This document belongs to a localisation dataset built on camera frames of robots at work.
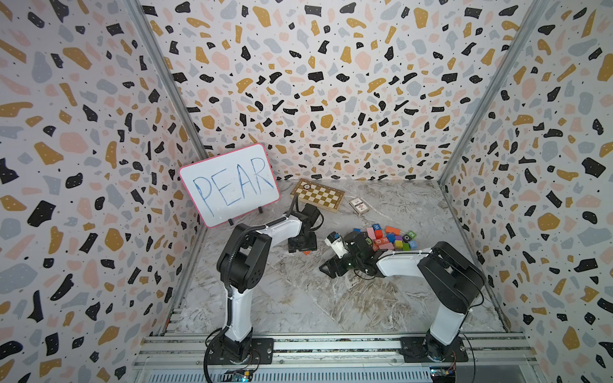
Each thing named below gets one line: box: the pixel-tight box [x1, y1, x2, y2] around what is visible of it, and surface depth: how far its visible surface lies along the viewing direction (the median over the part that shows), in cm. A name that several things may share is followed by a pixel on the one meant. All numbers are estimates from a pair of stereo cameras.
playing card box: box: [348, 197, 371, 215], surface depth 114 cm
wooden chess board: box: [289, 177, 346, 214], surface depth 115 cm
